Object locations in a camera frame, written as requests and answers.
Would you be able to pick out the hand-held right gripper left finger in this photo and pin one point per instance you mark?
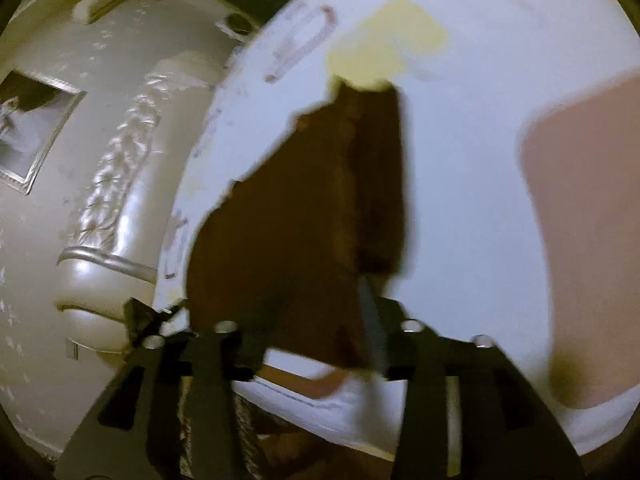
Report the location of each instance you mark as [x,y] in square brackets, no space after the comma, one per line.
[210,360]

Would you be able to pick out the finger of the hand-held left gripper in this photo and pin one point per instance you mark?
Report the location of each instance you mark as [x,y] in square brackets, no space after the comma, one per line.
[141,316]

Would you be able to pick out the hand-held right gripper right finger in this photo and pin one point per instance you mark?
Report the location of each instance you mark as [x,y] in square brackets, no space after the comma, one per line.
[371,325]

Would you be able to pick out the brown knit garment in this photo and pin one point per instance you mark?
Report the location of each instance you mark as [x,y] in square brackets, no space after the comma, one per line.
[300,210]

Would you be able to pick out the cream tufted headboard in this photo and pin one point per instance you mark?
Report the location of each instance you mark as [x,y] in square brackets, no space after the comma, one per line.
[125,185]

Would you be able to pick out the bed with patterned white sheet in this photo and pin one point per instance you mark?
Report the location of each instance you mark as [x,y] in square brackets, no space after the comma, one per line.
[475,160]

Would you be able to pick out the small round table mirror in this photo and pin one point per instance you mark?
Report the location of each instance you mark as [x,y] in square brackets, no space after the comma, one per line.
[239,23]

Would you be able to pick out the framed wall picture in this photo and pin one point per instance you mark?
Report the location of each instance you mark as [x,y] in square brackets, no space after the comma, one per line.
[35,130]

